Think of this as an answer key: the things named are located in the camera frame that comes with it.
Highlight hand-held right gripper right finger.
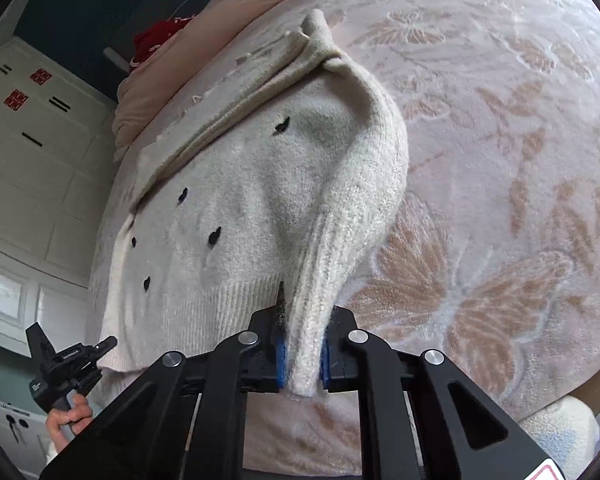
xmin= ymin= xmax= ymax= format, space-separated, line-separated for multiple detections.
xmin=321 ymin=306 xmax=567 ymax=480

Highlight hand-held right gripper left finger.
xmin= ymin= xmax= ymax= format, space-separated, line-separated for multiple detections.
xmin=40 ymin=281 xmax=287 ymax=480

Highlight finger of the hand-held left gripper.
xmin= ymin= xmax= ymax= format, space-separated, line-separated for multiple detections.
xmin=86 ymin=336 xmax=119 ymax=362
xmin=25 ymin=323 xmax=57 ymax=376

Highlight cream knitted cardigan black buttons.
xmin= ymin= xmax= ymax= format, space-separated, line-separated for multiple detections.
xmin=99 ymin=8 xmax=410 ymax=397

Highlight person's left hand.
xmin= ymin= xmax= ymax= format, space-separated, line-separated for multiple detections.
xmin=45 ymin=393 xmax=94 ymax=455

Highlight white low cabinet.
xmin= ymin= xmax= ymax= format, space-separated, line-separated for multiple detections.
xmin=0 ymin=390 xmax=56 ymax=467

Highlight white wardrobe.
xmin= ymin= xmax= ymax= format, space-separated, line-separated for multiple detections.
xmin=0 ymin=36 xmax=119 ymax=358

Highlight white fleece cloth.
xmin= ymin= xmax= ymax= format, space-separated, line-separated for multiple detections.
xmin=521 ymin=394 xmax=600 ymax=467

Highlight pink floral blanket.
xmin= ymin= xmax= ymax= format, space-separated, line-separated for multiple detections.
xmin=84 ymin=0 xmax=600 ymax=477

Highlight red cloth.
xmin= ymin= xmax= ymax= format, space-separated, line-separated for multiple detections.
xmin=131 ymin=16 xmax=185 ymax=65

